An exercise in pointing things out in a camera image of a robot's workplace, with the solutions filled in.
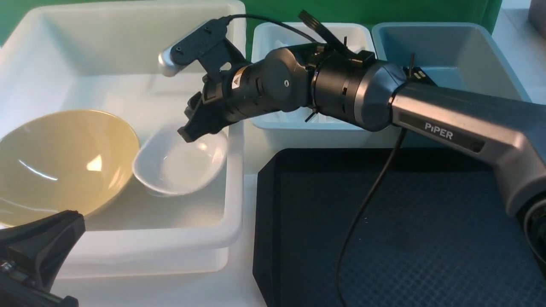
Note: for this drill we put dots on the white spoon bin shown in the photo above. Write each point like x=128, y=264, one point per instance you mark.
x=291, y=130

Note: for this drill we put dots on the large white plastic tub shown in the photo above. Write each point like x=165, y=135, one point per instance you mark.
x=104, y=56

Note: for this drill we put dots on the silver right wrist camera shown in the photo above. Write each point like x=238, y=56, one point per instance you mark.
x=206, y=44

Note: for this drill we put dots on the black serving tray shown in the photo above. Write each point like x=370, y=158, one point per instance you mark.
x=434, y=235

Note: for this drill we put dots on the large yellow noodle bowl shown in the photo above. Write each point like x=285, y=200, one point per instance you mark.
x=78, y=160

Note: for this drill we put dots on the white square dish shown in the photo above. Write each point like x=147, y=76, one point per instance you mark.
x=169, y=166

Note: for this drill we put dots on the blue-grey chopstick bin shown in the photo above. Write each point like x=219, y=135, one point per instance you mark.
x=461, y=59

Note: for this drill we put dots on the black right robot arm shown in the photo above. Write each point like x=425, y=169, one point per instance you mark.
x=372, y=94

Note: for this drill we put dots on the black chopsticks in bin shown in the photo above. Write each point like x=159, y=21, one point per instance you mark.
x=418, y=75

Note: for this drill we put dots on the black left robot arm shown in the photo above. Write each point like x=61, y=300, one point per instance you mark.
x=31, y=256

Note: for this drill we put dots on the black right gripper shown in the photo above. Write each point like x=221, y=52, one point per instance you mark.
x=209, y=111

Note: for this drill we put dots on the green backdrop cloth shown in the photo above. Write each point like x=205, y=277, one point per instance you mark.
x=372, y=12

